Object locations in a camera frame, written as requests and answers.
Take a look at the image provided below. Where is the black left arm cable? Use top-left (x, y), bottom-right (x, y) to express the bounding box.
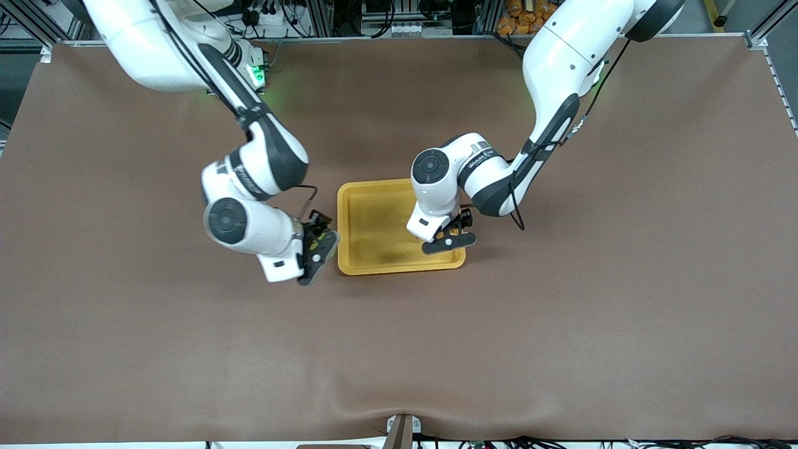
top-left (508, 37), bottom-right (632, 231)

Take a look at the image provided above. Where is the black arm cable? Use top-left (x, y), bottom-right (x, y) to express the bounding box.
top-left (508, 37), bottom-right (632, 231)
top-left (148, 0), bottom-right (319, 219)

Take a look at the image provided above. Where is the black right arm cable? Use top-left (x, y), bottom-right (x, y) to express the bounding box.
top-left (148, 0), bottom-right (319, 219)

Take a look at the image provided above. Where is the yellow plastic tray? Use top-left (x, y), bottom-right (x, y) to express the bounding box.
top-left (337, 179), bottom-right (467, 276)

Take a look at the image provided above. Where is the brown table mat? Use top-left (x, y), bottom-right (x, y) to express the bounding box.
top-left (0, 34), bottom-right (798, 445)

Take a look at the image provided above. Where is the grey metal bracket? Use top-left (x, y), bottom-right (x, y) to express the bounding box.
top-left (387, 414), bottom-right (422, 435)

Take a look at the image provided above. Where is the dark brown mounting bar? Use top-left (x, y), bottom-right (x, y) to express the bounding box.
top-left (382, 415), bottom-right (413, 449)

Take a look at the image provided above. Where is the bag of orange snacks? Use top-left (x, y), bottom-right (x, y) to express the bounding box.
top-left (497, 0), bottom-right (559, 36)

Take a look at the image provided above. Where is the white power strip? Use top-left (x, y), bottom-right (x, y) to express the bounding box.
top-left (245, 3), bottom-right (297, 29)

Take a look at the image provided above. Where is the aluminium frame profile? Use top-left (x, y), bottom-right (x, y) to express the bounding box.
top-left (745, 0), bottom-right (798, 51)
top-left (0, 0), bottom-right (82, 51)

